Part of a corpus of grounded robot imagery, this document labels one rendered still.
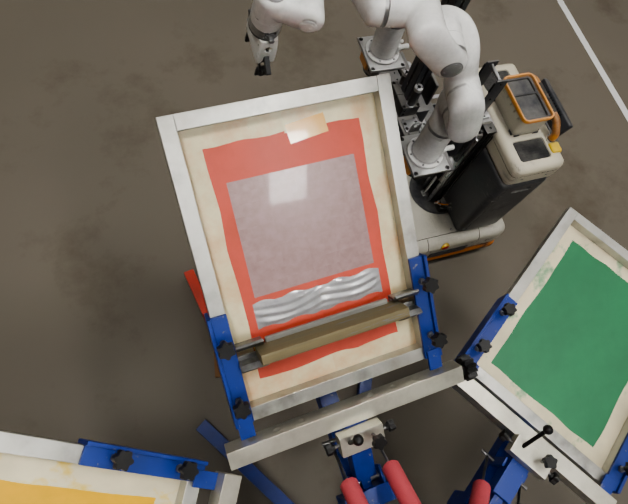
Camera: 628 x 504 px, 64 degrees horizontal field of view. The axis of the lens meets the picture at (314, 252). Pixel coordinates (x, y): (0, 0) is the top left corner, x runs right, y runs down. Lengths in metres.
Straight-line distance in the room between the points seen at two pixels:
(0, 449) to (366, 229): 0.95
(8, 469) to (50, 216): 1.85
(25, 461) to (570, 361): 1.62
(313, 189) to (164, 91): 2.07
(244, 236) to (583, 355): 1.26
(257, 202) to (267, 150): 0.13
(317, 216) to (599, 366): 1.16
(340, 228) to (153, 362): 1.49
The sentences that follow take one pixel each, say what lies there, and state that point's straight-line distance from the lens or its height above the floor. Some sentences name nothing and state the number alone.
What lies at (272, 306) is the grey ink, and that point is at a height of 1.26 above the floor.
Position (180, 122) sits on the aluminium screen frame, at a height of 1.55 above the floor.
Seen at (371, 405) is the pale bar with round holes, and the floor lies 1.16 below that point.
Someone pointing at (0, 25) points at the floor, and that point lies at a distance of 3.75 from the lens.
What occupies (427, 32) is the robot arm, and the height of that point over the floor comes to 1.76.
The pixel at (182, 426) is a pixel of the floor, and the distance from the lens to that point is 2.54.
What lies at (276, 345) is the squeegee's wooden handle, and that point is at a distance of 1.28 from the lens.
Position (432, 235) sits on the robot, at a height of 0.28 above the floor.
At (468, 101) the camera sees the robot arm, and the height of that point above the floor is 1.54.
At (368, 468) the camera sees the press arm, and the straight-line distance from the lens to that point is 1.51.
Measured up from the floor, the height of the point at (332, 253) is 1.31.
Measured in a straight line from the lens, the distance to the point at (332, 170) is 1.32.
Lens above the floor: 2.53
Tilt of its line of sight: 67 degrees down
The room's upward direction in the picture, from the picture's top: 23 degrees clockwise
